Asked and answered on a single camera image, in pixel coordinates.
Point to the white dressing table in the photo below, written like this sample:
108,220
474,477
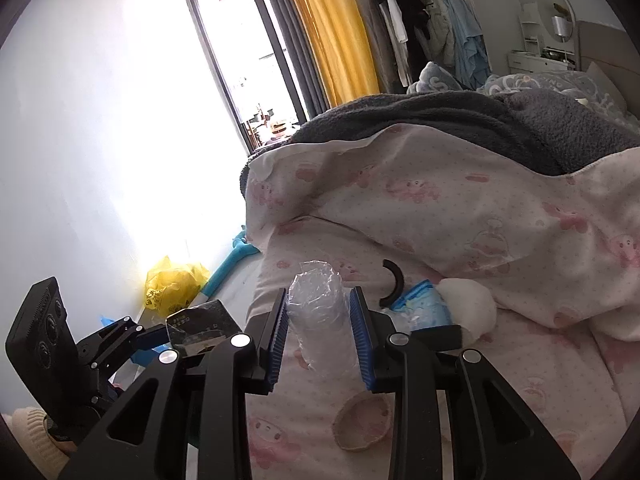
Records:
543,51

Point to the black flat box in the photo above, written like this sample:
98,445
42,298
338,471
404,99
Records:
196,330

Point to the blue tissue packet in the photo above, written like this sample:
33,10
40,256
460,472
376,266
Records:
420,308

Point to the grey patterned pillow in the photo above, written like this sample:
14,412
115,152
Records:
592,88

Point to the dark grey fleece blanket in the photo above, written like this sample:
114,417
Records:
541,130

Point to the dark grey curtain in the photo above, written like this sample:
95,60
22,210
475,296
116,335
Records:
299,51

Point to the blue snack bag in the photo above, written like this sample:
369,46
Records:
125,339

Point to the yellow curtain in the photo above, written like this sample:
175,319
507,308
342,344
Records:
341,49

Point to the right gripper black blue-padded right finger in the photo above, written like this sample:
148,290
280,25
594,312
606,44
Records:
493,432

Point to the beige upholstered headboard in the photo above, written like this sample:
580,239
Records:
613,51

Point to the round white vanity mirror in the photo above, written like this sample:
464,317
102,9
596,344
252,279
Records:
558,25

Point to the clear bubble wrap roll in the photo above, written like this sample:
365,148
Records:
318,312

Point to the glass balcony door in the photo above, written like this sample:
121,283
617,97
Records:
252,62

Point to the black curved plastic piece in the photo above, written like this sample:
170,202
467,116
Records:
398,286

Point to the pink cartoon print duvet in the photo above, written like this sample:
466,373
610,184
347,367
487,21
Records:
559,255

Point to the clothes on hanging rack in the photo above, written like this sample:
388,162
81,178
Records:
446,33

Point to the teal dinosaur plush toy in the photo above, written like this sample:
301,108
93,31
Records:
241,249

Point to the white rolled sock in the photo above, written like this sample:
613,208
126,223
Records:
471,306

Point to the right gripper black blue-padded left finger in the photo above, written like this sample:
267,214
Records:
179,400

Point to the yellow plastic bag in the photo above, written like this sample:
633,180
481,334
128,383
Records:
171,287

